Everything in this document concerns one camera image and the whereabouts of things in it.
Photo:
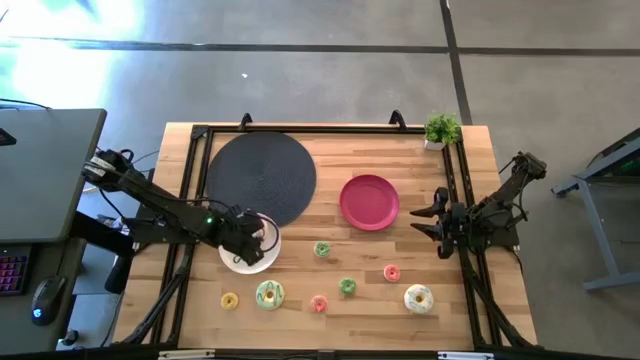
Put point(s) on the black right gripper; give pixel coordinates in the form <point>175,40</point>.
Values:
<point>456,222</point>

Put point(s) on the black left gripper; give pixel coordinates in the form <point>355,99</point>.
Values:
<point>239,227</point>

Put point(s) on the large green frosted donut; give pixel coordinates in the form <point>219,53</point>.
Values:
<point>261,295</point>

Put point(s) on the small green frosted donut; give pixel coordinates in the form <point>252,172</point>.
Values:
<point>343,286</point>
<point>316,249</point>

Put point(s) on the large white frosted donut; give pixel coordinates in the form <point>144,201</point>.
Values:
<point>409,299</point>

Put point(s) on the small pink frosted donut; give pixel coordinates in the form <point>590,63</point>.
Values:
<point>387,273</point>
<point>314,303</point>

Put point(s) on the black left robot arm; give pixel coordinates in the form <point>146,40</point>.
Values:
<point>150,197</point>

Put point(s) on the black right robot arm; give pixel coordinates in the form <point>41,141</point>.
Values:
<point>505,192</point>

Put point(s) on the white round plate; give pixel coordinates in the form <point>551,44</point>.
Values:
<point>261,265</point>

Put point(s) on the small yellow frosted donut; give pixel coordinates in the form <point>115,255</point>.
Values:
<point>224,301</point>

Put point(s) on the pink round plate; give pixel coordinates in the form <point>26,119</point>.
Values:
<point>369,202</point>

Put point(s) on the round black woven placemat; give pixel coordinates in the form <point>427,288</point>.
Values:
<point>260,170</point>

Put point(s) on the small potted green plant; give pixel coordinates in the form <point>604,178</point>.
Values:
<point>442,129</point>

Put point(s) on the white label strip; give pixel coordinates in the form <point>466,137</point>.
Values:
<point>187,354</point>
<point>465,355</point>

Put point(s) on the black computer mouse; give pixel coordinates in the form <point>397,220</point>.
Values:
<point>47,300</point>

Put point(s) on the grey desk top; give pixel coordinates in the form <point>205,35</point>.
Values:
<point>45,175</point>

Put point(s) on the keyboard with pink backlight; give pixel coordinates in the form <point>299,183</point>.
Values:
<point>14,272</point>

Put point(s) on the black curved frame bracket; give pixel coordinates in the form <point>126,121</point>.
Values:
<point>245,120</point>
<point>397,119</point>

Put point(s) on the grey metal table frame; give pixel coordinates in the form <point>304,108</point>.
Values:
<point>600,235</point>

